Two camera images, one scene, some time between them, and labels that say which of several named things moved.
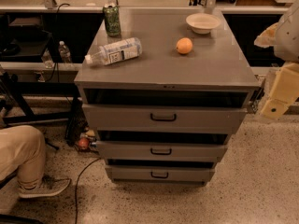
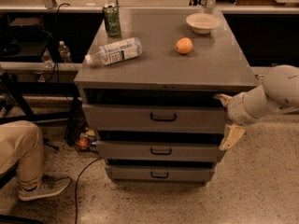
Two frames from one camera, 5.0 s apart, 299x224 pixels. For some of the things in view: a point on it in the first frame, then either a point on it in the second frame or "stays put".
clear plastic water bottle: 116,51 stays put
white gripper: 288,37 -> 237,111
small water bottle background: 64,52 stays put
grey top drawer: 165,119 stays put
